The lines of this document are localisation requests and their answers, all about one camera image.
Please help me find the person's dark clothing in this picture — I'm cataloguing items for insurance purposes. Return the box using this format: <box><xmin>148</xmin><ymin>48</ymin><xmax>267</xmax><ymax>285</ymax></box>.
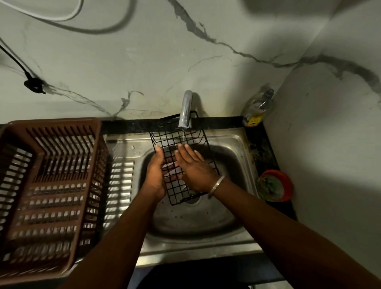
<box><xmin>128</xmin><ymin>256</ymin><xmax>283</xmax><ymax>289</ymax></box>

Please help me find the brown plastic dish basket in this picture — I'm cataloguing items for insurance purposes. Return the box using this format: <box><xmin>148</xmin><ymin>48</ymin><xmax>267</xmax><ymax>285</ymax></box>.
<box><xmin>0</xmin><ymin>118</ymin><xmax>109</xmax><ymax>286</ymax></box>

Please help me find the thick white wall cable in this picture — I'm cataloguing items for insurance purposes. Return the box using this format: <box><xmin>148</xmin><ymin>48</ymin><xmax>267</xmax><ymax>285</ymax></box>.
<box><xmin>0</xmin><ymin>0</ymin><xmax>85</xmax><ymax>22</ymax></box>

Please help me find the person's right hand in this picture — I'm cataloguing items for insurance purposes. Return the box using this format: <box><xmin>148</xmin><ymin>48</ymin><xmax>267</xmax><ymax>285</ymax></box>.
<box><xmin>174</xmin><ymin>144</ymin><xmax>223</xmax><ymax>194</ymax></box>

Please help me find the black power cable with plug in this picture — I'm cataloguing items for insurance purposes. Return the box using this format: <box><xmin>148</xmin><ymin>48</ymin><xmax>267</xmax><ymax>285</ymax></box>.
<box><xmin>0</xmin><ymin>44</ymin><xmax>47</xmax><ymax>95</ymax></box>

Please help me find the person's left forearm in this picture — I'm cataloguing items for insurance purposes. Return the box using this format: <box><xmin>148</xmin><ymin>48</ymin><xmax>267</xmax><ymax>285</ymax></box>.
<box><xmin>59</xmin><ymin>187</ymin><xmax>163</xmax><ymax>289</ymax></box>

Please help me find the orange round container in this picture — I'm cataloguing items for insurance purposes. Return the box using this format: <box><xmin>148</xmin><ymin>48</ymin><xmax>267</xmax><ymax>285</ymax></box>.
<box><xmin>256</xmin><ymin>170</ymin><xmax>294</xmax><ymax>202</ymax></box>

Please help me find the person's left hand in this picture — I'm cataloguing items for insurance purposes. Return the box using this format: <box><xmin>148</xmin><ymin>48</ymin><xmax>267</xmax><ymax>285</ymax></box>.
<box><xmin>142</xmin><ymin>146</ymin><xmax>179</xmax><ymax>200</ymax></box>

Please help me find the stainless steel sink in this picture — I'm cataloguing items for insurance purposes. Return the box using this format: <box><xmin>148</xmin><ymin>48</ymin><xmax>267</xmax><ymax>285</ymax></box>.
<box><xmin>74</xmin><ymin>128</ymin><xmax>264</xmax><ymax>268</ymax></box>

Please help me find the green scrub pad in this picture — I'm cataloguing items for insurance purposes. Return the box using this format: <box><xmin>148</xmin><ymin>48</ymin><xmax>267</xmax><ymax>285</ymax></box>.
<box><xmin>258</xmin><ymin>175</ymin><xmax>284</xmax><ymax>199</ymax></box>

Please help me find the black wire rack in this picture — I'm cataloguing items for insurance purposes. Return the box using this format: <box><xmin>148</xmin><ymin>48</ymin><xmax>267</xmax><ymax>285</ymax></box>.
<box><xmin>148</xmin><ymin>110</ymin><xmax>221</xmax><ymax>206</ymax></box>

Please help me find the silver bracelet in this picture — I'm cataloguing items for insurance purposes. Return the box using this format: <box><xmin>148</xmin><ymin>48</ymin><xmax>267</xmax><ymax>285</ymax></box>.
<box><xmin>208</xmin><ymin>175</ymin><xmax>226</xmax><ymax>198</ymax></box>

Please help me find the chrome faucet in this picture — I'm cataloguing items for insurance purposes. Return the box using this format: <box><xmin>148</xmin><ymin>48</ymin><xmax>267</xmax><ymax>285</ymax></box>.
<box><xmin>178</xmin><ymin>90</ymin><xmax>193</xmax><ymax>130</ymax></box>

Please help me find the person's right forearm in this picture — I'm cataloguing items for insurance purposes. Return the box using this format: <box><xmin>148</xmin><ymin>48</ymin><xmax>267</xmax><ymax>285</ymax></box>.
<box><xmin>210</xmin><ymin>178</ymin><xmax>381</xmax><ymax>289</ymax></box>

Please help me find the clear dish soap bottle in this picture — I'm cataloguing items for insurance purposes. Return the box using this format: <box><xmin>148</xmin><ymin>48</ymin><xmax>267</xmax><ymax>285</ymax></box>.
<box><xmin>241</xmin><ymin>88</ymin><xmax>275</xmax><ymax>128</ymax></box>

